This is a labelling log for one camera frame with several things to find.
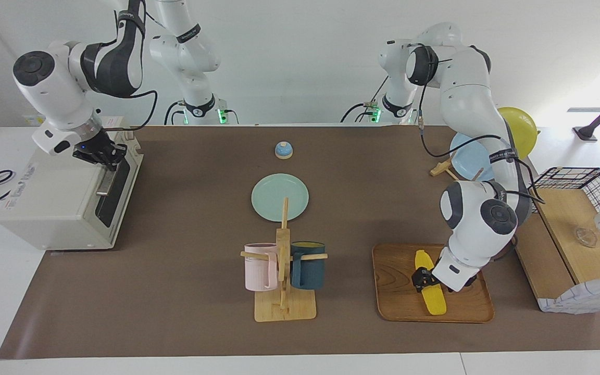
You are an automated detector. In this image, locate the white checked cloth liner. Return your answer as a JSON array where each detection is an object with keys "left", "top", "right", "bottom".
[{"left": 537, "top": 273, "right": 600, "bottom": 314}]

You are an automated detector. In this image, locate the yellow plate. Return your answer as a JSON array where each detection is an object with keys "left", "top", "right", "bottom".
[{"left": 498, "top": 107, "right": 538, "bottom": 160}]

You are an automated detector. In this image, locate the black base cable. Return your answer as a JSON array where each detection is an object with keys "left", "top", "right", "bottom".
[
  {"left": 164, "top": 101, "right": 186, "bottom": 126},
  {"left": 341, "top": 102, "right": 379, "bottom": 123}
]

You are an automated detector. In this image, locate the yellow corn cob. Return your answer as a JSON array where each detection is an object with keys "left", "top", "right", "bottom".
[{"left": 415, "top": 250, "right": 447, "bottom": 316}]

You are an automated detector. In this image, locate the wooden serving tray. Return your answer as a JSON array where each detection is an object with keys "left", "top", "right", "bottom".
[{"left": 372, "top": 243, "right": 494, "bottom": 323}]

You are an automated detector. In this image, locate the wire basket with wooden shelves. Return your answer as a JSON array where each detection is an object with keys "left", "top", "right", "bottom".
[{"left": 514, "top": 167, "right": 600, "bottom": 314}]

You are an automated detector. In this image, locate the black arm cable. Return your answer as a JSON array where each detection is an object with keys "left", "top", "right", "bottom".
[
  {"left": 103, "top": 90, "right": 159, "bottom": 132},
  {"left": 417, "top": 44, "right": 546, "bottom": 205}
]

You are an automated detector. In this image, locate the pink mug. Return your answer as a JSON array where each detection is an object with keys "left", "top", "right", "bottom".
[{"left": 244, "top": 243, "right": 280, "bottom": 292}]

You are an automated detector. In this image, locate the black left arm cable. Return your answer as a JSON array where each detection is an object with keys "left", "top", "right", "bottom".
[{"left": 417, "top": 44, "right": 546, "bottom": 205}]

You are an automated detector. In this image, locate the wooden mug rack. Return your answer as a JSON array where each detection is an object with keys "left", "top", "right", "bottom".
[{"left": 241, "top": 197, "right": 328, "bottom": 322}]

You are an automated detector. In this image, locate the white toaster oven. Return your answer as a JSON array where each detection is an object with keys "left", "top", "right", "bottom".
[{"left": 0, "top": 125, "right": 144, "bottom": 251}]

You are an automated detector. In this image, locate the dark blue mug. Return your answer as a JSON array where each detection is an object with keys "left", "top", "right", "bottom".
[{"left": 291, "top": 241, "right": 326, "bottom": 290}]

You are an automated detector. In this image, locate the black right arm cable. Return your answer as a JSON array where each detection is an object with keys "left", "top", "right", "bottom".
[{"left": 103, "top": 90, "right": 159, "bottom": 132}]

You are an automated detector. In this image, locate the brown table mat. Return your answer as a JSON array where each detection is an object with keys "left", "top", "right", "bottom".
[{"left": 0, "top": 125, "right": 600, "bottom": 360}]

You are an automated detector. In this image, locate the mint green plate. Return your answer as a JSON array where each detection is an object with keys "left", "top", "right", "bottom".
[{"left": 251, "top": 173, "right": 310, "bottom": 223}]

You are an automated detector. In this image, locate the small clear glass dish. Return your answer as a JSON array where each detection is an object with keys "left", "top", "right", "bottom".
[{"left": 572, "top": 228, "right": 598, "bottom": 247}]

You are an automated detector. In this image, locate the light blue plate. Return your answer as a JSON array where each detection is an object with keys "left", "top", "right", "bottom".
[{"left": 449, "top": 133, "right": 494, "bottom": 182}]

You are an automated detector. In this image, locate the wooden plate rack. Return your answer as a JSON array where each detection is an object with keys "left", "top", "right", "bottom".
[{"left": 430, "top": 160, "right": 486, "bottom": 182}]

